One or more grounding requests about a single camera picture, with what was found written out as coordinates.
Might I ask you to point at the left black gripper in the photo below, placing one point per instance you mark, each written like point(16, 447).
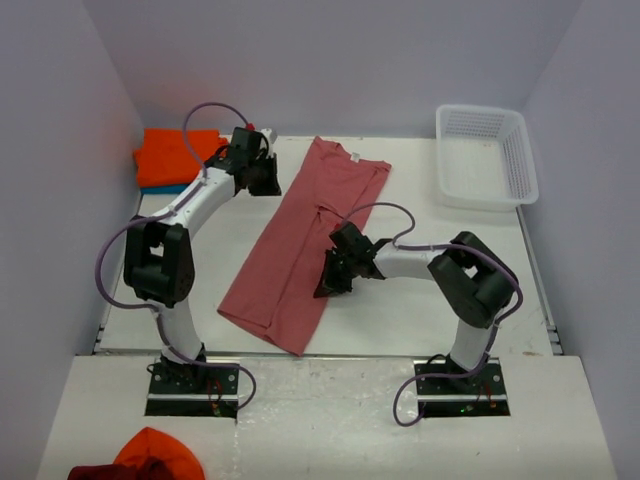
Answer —
point(272, 187)

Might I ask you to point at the orange cloth at front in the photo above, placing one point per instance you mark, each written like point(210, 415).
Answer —
point(153, 454)

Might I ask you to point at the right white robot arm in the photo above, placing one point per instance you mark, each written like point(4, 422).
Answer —
point(480, 289)

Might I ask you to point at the white plastic basket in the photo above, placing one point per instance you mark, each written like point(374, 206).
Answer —
point(484, 158)

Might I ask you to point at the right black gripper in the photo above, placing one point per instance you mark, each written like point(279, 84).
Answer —
point(332, 285)

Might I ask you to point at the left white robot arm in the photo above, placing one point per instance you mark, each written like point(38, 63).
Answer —
point(159, 264)

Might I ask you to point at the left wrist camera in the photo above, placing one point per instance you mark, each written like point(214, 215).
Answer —
point(269, 137)

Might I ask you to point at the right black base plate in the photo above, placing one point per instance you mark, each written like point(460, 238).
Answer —
point(484, 395)

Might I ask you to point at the folded blue t shirt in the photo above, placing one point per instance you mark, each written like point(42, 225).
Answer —
point(160, 190)

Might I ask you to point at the folded orange t shirt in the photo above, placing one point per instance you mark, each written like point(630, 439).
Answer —
point(204, 142)

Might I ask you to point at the pink t shirt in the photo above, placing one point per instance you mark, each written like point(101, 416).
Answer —
point(272, 296)

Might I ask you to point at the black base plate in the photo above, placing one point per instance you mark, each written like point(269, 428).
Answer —
point(186, 390)
point(484, 395)

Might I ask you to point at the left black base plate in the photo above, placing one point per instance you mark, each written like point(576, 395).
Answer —
point(186, 390)

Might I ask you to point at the dark red cloth at front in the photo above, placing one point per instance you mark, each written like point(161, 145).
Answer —
point(120, 472)

